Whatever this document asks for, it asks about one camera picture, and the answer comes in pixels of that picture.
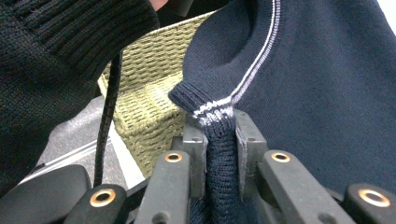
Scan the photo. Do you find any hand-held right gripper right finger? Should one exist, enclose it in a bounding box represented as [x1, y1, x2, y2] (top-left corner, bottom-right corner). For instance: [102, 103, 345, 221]
[233, 109, 358, 224]

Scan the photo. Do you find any left hand-held gripper cable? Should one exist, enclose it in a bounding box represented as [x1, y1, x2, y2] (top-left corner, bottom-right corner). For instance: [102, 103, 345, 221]
[92, 50, 124, 188]

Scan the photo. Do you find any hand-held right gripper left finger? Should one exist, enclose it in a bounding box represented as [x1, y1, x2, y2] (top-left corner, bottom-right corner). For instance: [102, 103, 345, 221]
[134, 116, 208, 224]

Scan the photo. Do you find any dark knit vest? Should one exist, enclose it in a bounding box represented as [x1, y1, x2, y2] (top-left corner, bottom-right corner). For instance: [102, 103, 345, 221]
[167, 0, 396, 224]

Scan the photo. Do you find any aluminium rail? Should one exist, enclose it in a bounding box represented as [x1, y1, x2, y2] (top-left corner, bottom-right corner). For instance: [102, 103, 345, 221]
[18, 139, 110, 185]

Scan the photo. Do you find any green woven basket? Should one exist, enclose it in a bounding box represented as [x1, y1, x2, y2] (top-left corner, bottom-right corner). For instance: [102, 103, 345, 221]
[97, 12, 216, 180]

